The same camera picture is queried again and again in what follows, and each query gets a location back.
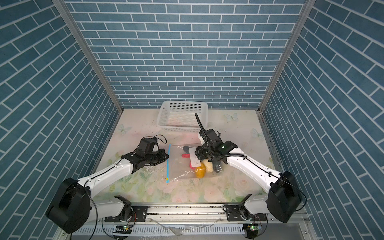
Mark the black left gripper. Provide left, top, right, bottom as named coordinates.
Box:
left=144, top=148, right=171, bottom=166

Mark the cream white bun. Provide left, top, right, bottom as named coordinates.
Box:
left=202, top=159, right=214, bottom=173

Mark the clear zip top bag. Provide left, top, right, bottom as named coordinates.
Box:
left=166, top=144, right=229, bottom=183

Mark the dark purple eggplant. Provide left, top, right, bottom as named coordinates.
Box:
left=183, top=146, right=196, bottom=154

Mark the yellow lemon food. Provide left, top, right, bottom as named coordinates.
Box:
left=195, top=165, right=206, bottom=179

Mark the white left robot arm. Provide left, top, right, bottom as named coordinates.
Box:
left=45, top=149, right=169, bottom=234

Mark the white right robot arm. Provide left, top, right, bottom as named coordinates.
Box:
left=195, top=129, right=304, bottom=223

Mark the white perforated plastic basket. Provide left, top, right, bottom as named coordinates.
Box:
left=157, top=101, right=209, bottom=133

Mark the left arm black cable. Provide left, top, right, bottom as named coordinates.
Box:
left=70, top=134, right=168, bottom=240

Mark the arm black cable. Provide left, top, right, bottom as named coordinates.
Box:
left=70, top=134, right=168, bottom=240
left=194, top=112, right=308, bottom=238

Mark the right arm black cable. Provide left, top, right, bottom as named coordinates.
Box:
left=194, top=112, right=308, bottom=238

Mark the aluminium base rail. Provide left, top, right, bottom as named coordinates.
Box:
left=54, top=204, right=317, bottom=240

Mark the aluminium corner post right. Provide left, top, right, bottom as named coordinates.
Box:
left=259, top=0, right=316, bottom=113

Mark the aluminium corner post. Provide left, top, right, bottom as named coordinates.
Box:
left=259, top=0, right=316, bottom=113
left=52, top=0, right=124, bottom=114

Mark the aluminium corner post left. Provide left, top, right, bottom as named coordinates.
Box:
left=52, top=0, right=124, bottom=114

